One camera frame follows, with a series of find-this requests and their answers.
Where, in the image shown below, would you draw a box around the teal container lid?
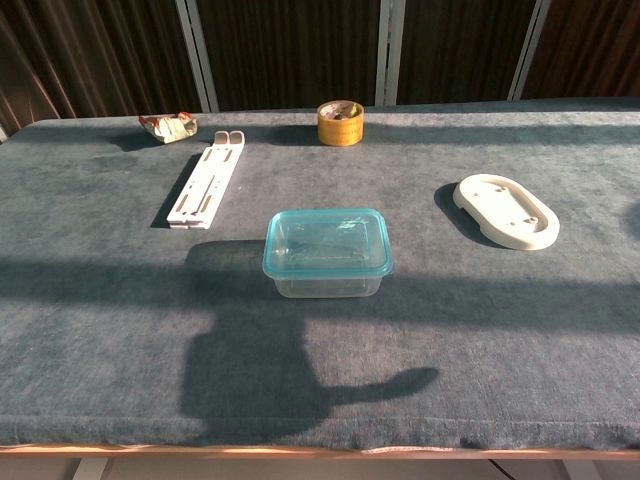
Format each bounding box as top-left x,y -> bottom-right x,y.
262,208 -> 395,280

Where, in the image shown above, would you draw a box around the clear plastic food container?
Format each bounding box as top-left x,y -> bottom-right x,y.
267,214 -> 391,300

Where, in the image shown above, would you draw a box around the yellow tape roll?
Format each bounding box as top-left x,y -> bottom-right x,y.
316,99 -> 366,147

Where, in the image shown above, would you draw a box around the white folding laptop stand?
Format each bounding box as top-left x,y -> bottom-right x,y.
167,130 -> 246,231

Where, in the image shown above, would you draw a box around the colourful scraps inside tape roll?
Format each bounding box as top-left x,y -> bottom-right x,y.
323,102 -> 362,122

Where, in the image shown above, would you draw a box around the white oval plastic base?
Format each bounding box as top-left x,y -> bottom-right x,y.
453,173 -> 561,251

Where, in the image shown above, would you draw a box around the crumpled red white wrapper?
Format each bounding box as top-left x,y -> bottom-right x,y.
138,111 -> 199,145

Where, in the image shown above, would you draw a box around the blue-grey table cloth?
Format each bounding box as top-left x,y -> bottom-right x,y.
0,97 -> 640,451

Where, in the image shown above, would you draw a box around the dark brown pleated curtain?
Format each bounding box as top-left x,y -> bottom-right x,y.
0,0 -> 640,137

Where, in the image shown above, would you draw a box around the white table leg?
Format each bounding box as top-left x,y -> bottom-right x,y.
72,457 -> 109,480

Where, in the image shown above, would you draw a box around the white window frame post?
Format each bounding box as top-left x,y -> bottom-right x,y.
507,0 -> 551,102
174,0 -> 220,113
374,0 -> 405,107

